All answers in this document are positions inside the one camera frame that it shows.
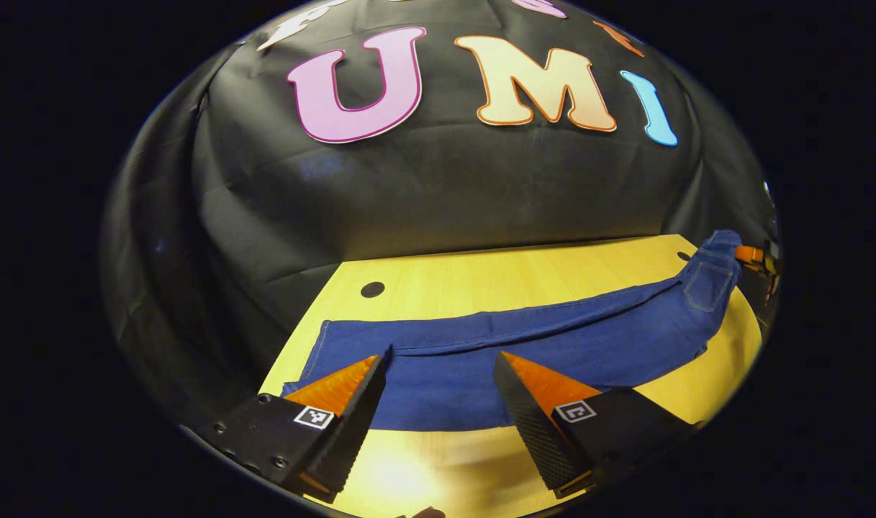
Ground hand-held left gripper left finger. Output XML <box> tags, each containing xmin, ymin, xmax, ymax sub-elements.
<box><xmin>202</xmin><ymin>347</ymin><xmax>393</xmax><ymax>504</ymax></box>

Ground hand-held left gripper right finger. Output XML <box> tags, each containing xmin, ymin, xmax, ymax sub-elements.
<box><xmin>492</xmin><ymin>350</ymin><xmax>700</xmax><ymax>500</ymax></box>

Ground blue jeans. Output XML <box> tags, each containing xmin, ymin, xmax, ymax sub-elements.
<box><xmin>281</xmin><ymin>229</ymin><xmax>744</xmax><ymax>432</ymax></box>

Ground black backdrop cloth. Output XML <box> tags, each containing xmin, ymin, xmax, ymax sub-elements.
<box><xmin>99</xmin><ymin>0</ymin><xmax>777</xmax><ymax>432</ymax></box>

